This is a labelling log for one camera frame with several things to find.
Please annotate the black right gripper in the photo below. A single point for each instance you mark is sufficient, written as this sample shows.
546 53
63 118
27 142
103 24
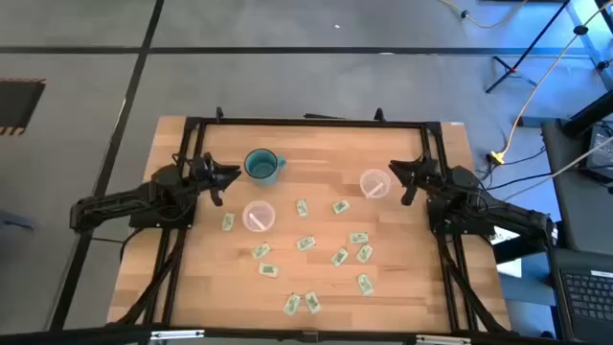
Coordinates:
424 172

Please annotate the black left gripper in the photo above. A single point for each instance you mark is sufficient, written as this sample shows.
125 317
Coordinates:
208 172

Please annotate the green sweetener packet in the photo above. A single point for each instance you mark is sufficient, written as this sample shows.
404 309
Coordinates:
312 302
341 206
306 243
302 208
228 221
358 237
339 257
364 253
365 284
292 304
268 269
261 250

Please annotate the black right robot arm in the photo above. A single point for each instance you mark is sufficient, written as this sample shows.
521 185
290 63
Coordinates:
503 213

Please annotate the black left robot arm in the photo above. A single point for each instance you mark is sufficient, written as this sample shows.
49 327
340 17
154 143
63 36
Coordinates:
120 199

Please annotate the white stick packet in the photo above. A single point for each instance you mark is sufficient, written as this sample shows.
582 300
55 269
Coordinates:
375 189
256 221

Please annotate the clear plastic cup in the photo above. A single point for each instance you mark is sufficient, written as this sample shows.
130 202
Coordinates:
371 178
265 211

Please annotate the teal enamel mug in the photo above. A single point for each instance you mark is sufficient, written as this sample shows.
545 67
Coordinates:
262 167

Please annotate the yellow power plug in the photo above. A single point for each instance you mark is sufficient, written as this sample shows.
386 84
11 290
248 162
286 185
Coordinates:
496 157

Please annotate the white paper sheet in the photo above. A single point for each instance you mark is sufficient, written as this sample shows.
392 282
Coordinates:
507 237

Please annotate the black tripod stand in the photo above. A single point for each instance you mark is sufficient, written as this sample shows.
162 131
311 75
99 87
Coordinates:
527 52

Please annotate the dark grey side desk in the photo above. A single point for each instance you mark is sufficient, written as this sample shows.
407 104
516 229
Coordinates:
584 211

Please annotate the grey electronic device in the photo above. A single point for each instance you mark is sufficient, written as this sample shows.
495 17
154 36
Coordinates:
601 148

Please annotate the blue-grey chair base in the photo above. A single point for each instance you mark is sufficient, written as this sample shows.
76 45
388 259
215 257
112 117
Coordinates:
14 221

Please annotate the laptop keyboard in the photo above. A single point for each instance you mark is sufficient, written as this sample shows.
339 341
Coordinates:
589 297

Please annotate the black striped floor hatch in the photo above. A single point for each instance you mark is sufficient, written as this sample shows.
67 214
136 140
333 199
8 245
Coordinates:
19 105

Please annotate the metal light stand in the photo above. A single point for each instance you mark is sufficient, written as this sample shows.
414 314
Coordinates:
591 45

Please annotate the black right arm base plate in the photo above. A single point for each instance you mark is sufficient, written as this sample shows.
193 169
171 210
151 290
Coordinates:
443 223

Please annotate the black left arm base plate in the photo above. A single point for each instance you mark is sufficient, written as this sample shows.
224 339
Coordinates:
163 223

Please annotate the black aluminium table frame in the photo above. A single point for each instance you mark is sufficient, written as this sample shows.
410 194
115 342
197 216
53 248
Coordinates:
311 123

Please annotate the silver metal bracket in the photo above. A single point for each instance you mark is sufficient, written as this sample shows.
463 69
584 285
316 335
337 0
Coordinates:
443 340
177 334

